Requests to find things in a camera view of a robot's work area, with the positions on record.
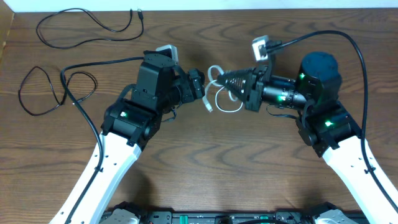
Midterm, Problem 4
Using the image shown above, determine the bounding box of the white usb cable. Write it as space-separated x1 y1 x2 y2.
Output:
201 64 244 114

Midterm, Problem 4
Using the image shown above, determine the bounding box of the black usb cable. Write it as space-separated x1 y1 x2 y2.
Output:
35 7 145 49
17 65 98 116

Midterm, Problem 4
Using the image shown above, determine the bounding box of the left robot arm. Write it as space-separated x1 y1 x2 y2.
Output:
51 51 205 223

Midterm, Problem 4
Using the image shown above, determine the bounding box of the cardboard side panel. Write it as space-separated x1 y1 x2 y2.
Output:
0 0 15 57

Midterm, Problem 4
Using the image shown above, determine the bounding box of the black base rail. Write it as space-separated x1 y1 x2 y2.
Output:
99 201 371 224

